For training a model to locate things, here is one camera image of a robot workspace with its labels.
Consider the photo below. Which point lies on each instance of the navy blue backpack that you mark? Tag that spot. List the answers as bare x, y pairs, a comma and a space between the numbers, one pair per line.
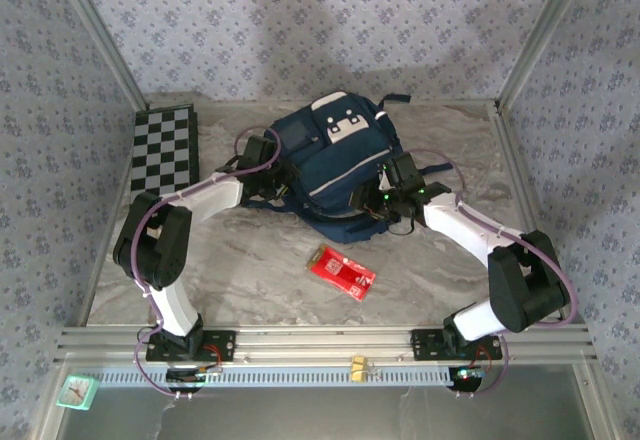
340, 170

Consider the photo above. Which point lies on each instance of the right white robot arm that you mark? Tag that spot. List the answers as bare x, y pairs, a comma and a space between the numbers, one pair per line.
460, 225

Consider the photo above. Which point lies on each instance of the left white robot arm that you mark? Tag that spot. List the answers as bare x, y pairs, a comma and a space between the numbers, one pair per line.
215, 195

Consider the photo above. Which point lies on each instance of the red snack packet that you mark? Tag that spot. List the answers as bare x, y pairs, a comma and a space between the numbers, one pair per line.
342, 274

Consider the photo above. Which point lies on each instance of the black grey chessboard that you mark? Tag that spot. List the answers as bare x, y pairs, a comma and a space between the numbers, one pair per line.
160, 145

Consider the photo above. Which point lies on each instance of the floral fabric backdrop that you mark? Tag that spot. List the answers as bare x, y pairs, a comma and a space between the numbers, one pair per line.
320, 20

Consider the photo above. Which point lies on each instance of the tan clip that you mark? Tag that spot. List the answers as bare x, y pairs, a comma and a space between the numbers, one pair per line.
360, 370

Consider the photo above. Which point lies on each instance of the right controller board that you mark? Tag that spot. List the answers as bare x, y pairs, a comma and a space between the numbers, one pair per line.
467, 375

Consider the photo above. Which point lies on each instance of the controller board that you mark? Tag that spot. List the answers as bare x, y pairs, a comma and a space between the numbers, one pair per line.
467, 375
192, 376

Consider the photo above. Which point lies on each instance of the left controller board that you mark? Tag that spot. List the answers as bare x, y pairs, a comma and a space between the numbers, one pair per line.
192, 376

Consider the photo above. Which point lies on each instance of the mint green alarm clock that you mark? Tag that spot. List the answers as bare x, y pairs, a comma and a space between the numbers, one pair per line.
77, 392

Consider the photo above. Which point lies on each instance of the right aluminium side rail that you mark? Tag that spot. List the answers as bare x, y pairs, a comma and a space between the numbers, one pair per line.
507, 130

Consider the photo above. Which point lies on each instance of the aluminium side rail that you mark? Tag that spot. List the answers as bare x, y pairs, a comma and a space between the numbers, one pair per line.
507, 130
107, 230

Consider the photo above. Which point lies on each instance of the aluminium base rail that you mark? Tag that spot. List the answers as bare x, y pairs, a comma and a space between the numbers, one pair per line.
325, 345

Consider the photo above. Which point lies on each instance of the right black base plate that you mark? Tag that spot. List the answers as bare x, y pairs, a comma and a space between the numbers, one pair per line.
422, 345

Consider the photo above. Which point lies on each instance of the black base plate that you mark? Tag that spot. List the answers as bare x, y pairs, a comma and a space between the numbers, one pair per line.
422, 345
225, 345

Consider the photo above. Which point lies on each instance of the left aluminium side rail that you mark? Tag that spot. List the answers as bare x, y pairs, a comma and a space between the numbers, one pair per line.
107, 230

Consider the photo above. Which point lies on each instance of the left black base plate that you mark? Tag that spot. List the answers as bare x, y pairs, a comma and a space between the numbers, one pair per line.
225, 345

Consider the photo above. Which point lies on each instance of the left aluminium frame post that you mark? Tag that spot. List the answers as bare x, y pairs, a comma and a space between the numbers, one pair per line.
103, 35

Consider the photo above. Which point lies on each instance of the aluminium frame post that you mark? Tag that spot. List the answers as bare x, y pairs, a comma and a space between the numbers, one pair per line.
103, 35
542, 35

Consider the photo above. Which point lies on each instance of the right aluminium frame post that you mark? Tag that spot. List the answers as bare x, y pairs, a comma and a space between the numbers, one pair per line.
542, 35

